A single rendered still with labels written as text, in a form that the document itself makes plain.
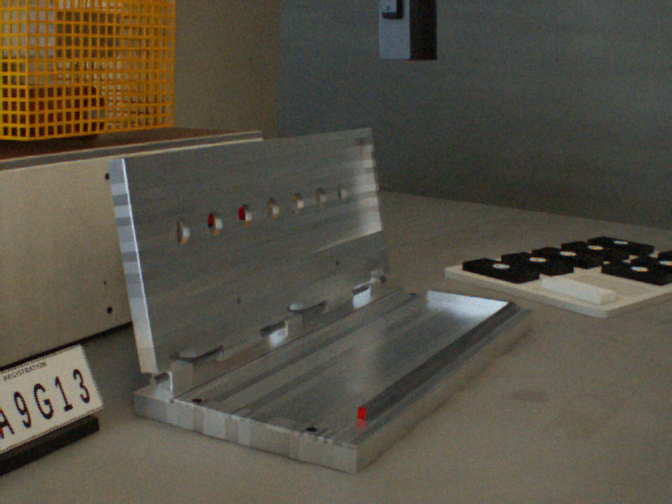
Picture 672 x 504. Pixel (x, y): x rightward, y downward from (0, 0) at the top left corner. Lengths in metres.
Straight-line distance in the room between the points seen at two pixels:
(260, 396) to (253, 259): 0.17
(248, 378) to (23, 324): 0.23
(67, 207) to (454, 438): 0.43
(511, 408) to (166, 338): 0.30
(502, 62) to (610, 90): 0.40
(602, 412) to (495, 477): 0.18
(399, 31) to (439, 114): 2.51
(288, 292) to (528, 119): 2.32
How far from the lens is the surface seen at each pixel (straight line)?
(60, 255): 0.91
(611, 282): 1.28
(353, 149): 1.08
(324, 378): 0.80
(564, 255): 1.38
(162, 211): 0.76
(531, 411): 0.81
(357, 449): 0.67
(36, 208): 0.88
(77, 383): 0.75
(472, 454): 0.72
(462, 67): 3.27
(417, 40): 0.88
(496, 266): 1.27
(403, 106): 3.39
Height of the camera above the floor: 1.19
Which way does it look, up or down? 12 degrees down
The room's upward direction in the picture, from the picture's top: 2 degrees clockwise
